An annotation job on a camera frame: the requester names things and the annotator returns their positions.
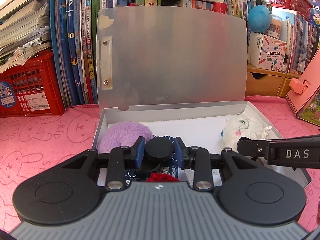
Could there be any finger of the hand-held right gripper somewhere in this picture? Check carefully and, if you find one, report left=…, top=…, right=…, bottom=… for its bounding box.
left=237, top=136, right=269, bottom=159

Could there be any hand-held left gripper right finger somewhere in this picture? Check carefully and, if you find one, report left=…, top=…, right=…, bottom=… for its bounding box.
left=174, top=136, right=259, bottom=192

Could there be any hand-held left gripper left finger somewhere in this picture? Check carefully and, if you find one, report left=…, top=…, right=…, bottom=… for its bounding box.
left=61, top=136, right=146, bottom=192

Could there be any dark blue floral drawstring pouch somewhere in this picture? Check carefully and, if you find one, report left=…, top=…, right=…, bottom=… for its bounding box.
left=125, top=135, right=180, bottom=183

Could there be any white plush toy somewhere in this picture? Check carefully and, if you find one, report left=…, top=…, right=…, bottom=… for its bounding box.
left=220, top=113, right=272, bottom=148

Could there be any purple fluffy pouch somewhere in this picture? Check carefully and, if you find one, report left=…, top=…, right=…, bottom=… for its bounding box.
left=97, top=121, right=153, bottom=154

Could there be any red crocheted piece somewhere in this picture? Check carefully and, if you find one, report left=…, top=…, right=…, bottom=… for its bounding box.
left=145, top=172, right=182, bottom=182

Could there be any silver cardboard box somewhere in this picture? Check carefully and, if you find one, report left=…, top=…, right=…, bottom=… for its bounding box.
left=91, top=7, right=312, bottom=189

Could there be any pink house-shaped toy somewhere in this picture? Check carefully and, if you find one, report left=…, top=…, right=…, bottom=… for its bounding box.
left=286, top=52, right=320, bottom=128

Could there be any wooden drawer organizer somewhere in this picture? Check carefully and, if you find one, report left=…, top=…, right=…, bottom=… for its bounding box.
left=246, top=64, right=303, bottom=98

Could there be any pink rabbit-print blanket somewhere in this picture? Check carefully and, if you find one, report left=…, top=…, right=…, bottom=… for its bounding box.
left=0, top=95, right=320, bottom=233

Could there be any white illustrated carton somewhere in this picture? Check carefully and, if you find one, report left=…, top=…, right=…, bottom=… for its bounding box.
left=249, top=31, right=288, bottom=72

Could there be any clear plastic jar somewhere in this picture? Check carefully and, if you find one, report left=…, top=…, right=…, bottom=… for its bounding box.
left=265, top=14, right=282, bottom=38

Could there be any red plastic crate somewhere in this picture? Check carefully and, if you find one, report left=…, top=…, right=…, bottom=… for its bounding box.
left=0, top=49, right=66, bottom=118

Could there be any large blue plush toy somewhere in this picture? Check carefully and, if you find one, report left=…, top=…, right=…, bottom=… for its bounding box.
left=241, top=0, right=272, bottom=33

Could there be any row of blue books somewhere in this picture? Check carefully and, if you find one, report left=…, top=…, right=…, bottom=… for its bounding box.
left=49, top=0, right=99, bottom=107

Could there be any blue printed box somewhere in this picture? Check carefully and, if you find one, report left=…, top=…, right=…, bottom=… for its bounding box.
left=308, top=0, right=320, bottom=28

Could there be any row of colourful books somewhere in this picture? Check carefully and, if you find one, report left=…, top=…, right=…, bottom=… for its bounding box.
left=91, top=0, right=320, bottom=74

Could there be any red mesh basket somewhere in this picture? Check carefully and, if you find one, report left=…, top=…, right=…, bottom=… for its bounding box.
left=267, top=0, right=313, bottom=22

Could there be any stack of worn books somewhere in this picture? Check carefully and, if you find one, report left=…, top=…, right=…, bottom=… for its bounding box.
left=0, top=0, right=54, bottom=73

